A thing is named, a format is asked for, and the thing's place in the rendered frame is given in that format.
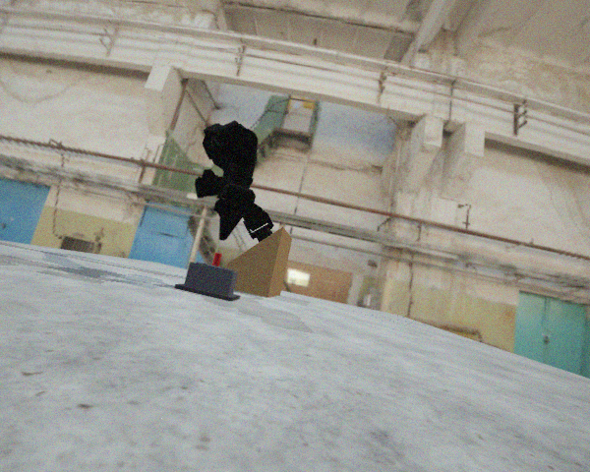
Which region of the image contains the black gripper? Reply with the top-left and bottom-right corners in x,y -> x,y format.
214,168 -> 256,241

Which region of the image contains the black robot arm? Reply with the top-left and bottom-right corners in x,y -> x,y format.
195,120 -> 274,242

